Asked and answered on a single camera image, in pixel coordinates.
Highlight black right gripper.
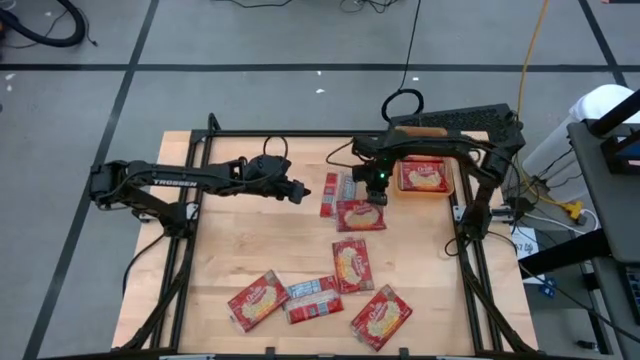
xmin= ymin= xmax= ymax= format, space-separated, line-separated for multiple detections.
xmin=352 ymin=159 xmax=396 ymax=207

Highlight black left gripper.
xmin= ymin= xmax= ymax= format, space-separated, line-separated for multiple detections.
xmin=240 ymin=154 xmax=312 ymax=205

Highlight orange plastic basket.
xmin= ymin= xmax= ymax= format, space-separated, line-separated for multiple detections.
xmin=392 ymin=125 xmax=456 ymax=199

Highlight white paper sheet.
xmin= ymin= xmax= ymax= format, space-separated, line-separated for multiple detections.
xmin=509 ymin=224 xmax=539 ymax=261

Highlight yellow plug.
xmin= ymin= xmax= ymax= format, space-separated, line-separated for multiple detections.
xmin=559 ymin=199 xmax=586 ymax=221

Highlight gray desk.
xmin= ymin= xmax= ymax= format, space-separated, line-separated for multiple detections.
xmin=566 ymin=119 xmax=640 ymax=360

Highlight white cylinder bin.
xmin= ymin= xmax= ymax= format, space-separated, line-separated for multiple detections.
xmin=522 ymin=83 xmax=636 ymax=174

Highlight black device blue screen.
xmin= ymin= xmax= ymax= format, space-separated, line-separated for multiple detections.
xmin=599 ymin=134 xmax=640 ymax=176

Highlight black pole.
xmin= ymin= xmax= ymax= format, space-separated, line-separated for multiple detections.
xmin=589 ymin=89 xmax=640 ymax=136

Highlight dark keyboard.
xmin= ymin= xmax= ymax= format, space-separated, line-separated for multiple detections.
xmin=624 ymin=267 xmax=640 ymax=326

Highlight black metal table frame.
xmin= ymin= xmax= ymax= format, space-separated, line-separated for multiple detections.
xmin=119 ymin=112 xmax=539 ymax=360

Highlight black cable with coil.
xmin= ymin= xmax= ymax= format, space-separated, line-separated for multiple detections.
xmin=380 ymin=0 xmax=425 ymax=124

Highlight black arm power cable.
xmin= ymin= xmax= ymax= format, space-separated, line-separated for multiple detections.
xmin=121 ymin=232 xmax=169 ymax=297

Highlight tangled black cables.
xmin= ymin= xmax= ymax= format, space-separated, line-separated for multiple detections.
xmin=339 ymin=0 xmax=401 ymax=14

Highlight thin black cable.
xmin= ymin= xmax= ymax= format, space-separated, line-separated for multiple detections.
xmin=214 ymin=0 xmax=294 ymax=9

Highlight yellow cable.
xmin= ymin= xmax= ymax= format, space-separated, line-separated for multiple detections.
xmin=514 ymin=0 xmax=550 ymax=119

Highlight thick black hose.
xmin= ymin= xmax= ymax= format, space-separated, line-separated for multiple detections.
xmin=0 ymin=0 xmax=86 ymax=49

